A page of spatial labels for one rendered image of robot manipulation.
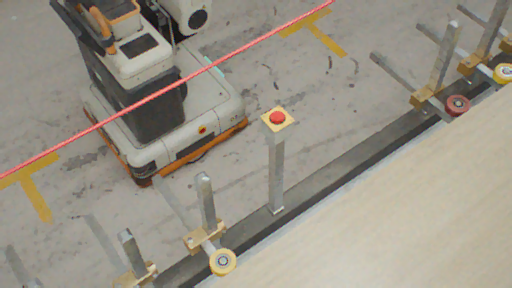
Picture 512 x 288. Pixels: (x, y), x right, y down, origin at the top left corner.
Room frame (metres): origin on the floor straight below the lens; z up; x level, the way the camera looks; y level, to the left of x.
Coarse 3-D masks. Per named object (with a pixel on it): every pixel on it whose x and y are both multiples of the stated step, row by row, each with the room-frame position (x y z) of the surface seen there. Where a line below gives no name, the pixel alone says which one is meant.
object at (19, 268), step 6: (12, 246) 0.83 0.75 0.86; (6, 252) 0.81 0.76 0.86; (12, 252) 0.81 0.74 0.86; (12, 258) 0.79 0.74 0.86; (18, 258) 0.79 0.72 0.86; (12, 264) 0.77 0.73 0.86; (18, 264) 0.77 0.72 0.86; (18, 270) 0.75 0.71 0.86; (24, 270) 0.75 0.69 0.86; (18, 276) 0.73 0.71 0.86; (24, 276) 0.73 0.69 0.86; (24, 282) 0.71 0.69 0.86
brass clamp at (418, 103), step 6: (444, 84) 1.43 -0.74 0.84; (420, 90) 1.41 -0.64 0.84; (426, 90) 1.41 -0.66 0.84; (438, 90) 1.40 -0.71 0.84; (444, 90) 1.42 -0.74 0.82; (414, 96) 1.38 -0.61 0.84; (426, 96) 1.38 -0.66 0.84; (432, 96) 1.38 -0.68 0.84; (438, 96) 1.41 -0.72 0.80; (414, 102) 1.37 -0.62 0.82; (420, 102) 1.35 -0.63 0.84; (426, 102) 1.37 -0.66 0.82; (420, 108) 1.36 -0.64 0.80
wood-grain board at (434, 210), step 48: (432, 144) 1.12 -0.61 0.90; (480, 144) 1.11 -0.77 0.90; (384, 192) 0.94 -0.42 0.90; (432, 192) 0.93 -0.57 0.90; (480, 192) 0.93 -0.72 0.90; (288, 240) 0.79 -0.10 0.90; (336, 240) 0.78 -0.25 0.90; (384, 240) 0.78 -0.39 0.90; (432, 240) 0.77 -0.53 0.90; (480, 240) 0.77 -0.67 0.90
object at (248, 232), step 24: (408, 120) 1.38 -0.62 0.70; (432, 120) 1.39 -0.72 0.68; (360, 144) 1.27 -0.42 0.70; (384, 144) 1.27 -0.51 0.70; (336, 168) 1.17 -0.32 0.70; (360, 168) 1.18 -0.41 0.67; (288, 192) 1.07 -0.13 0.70; (312, 192) 1.07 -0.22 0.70; (264, 216) 0.98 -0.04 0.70; (288, 216) 0.99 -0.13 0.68; (240, 240) 0.89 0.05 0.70; (192, 264) 0.81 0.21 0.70
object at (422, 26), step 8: (424, 24) 1.75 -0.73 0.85; (424, 32) 1.72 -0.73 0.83; (432, 32) 1.70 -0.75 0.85; (440, 40) 1.66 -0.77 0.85; (456, 48) 1.61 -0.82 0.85; (456, 56) 1.58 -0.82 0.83; (464, 56) 1.56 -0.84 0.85; (480, 64) 1.52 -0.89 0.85; (480, 72) 1.49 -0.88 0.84; (488, 72) 1.48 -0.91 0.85; (488, 80) 1.45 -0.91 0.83; (496, 88) 1.42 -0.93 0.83
